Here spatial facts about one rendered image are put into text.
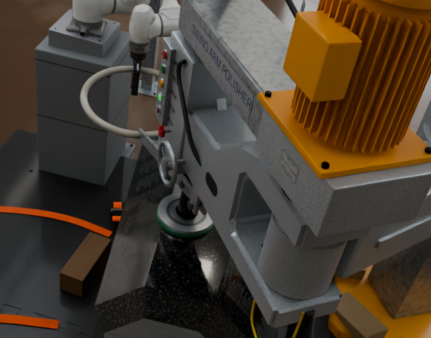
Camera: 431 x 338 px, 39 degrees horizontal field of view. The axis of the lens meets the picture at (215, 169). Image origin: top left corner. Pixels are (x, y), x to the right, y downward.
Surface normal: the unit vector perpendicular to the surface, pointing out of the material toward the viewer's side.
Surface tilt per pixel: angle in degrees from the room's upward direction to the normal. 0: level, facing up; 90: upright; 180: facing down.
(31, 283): 0
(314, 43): 90
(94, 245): 0
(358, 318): 11
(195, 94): 90
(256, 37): 0
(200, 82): 90
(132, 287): 45
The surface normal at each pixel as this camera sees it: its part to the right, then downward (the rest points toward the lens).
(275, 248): -0.86, 0.21
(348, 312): 0.06, -0.87
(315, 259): 0.04, 0.63
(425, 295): 0.29, 0.63
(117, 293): -0.58, -0.69
